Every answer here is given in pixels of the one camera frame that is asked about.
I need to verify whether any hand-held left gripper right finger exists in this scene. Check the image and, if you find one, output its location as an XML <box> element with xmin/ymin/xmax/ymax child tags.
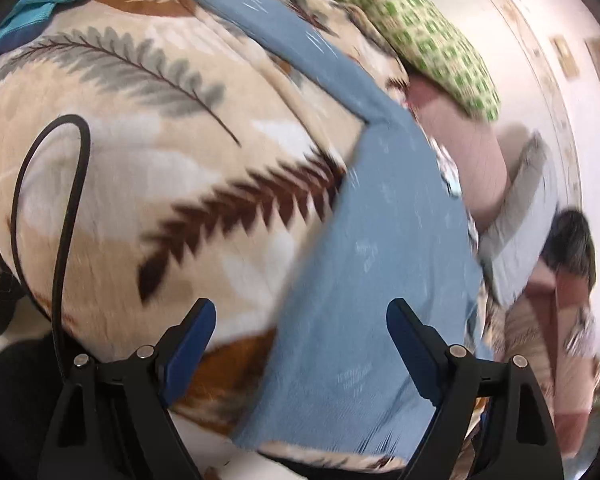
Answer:
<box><xmin>386</xmin><ymin>298</ymin><xmax>565</xmax><ymax>480</ymax></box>

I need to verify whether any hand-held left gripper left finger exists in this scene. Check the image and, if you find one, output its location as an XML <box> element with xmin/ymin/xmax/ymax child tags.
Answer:
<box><xmin>39</xmin><ymin>298</ymin><xmax>217</xmax><ymax>480</ymax></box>

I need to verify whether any blue knit sweater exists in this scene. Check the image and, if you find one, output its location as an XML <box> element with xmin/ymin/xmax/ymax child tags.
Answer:
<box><xmin>137</xmin><ymin>0</ymin><xmax>496</xmax><ymax>463</ymax></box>

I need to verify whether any pink striped cloth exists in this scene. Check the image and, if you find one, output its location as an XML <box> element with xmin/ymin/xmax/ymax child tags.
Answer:
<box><xmin>525</xmin><ymin>260</ymin><xmax>600</xmax><ymax>456</ymax></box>

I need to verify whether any grey pillow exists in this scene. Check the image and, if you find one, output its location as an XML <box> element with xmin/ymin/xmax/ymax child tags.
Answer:
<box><xmin>477</xmin><ymin>132</ymin><xmax>561</xmax><ymax>306</ymax></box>

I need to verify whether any beige leaf print blanket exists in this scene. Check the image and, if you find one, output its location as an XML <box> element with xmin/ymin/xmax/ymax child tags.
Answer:
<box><xmin>0</xmin><ymin>0</ymin><xmax>481</xmax><ymax>480</ymax></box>

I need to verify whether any dark cloth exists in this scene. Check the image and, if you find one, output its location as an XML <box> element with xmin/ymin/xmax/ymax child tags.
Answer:
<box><xmin>542</xmin><ymin>210</ymin><xmax>597</xmax><ymax>293</ymax></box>

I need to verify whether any pink bedsheet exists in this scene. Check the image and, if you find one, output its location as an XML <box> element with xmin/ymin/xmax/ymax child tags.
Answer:
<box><xmin>407</xmin><ymin>77</ymin><xmax>508</xmax><ymax>226</ymax></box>

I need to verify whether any green checked pillow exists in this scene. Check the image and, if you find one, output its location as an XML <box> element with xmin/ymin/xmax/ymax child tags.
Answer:
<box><xmin>300</xmin><ymin>0</ymin><xmax>502</xmax><ymax>122</ymax></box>

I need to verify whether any teal striped cloth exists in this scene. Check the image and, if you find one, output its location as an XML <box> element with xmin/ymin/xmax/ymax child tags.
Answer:
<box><xmin>0</xmin><ymin>0</ymin><xmax>116</xmax><ymax>63</ymax></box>

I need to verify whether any black cable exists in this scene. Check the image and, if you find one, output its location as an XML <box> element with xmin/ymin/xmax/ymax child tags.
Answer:
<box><xmin>10</xmin><ymin>114</ymin><xmax>92</xmax><ymax>376</ymax></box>

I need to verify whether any small framed wall picture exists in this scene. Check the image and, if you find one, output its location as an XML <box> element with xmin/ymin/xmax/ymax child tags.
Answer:
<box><xmin>550</xmin><ymin>35</ymin><xmax>581</xmax><ymax>80</ymax></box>

